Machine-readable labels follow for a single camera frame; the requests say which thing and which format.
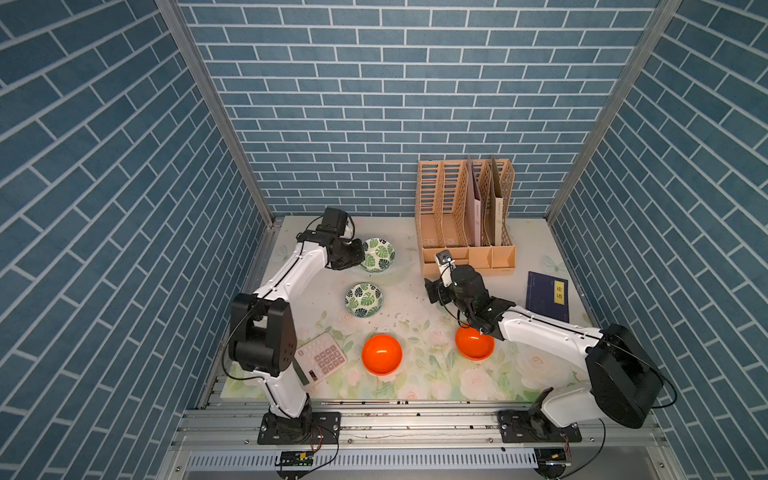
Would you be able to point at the left green circuit board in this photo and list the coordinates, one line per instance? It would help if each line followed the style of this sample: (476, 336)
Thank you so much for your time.
(295, 459)

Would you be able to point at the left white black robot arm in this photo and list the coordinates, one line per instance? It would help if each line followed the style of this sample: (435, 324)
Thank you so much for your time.
(246, 322)

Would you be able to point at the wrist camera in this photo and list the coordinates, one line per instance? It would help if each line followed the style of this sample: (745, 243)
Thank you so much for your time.
(334, 221)
(444, 261)

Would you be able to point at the beige desk file organizer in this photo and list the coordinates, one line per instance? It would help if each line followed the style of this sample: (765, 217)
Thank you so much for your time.
(461, 207)

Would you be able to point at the floral table mat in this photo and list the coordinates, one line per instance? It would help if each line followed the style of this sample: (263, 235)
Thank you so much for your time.
(432, 367)

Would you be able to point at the right circuit board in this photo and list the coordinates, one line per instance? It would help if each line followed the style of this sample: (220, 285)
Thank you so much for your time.
(551, 463)

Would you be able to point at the green leaf bowl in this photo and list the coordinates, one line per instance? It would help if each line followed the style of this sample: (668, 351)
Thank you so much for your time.
(363, 300)
(379, 255)

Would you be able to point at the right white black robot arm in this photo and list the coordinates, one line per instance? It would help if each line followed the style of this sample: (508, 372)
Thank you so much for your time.
(622, 382)

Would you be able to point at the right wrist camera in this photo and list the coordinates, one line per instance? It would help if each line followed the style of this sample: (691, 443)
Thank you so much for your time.
(444, 261)

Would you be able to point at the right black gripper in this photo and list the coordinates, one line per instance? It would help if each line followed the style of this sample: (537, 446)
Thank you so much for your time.
(439, 289)

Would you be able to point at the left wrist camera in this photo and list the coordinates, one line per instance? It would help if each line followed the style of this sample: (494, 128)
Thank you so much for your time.
(334, 221)

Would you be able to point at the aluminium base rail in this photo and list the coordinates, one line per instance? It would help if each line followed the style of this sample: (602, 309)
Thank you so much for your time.
(408, 440)

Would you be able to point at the pink calculator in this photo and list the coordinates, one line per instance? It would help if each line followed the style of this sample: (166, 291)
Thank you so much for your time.
(318, 359)

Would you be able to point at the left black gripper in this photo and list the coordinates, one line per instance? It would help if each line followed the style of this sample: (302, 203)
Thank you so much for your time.
(357, 257)

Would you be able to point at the dark blue book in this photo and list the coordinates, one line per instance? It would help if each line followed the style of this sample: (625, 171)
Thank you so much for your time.
(548, 296)

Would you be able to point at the orange bowl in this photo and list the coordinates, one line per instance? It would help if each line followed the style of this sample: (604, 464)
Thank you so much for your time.
(474, 345)
(381, 355)

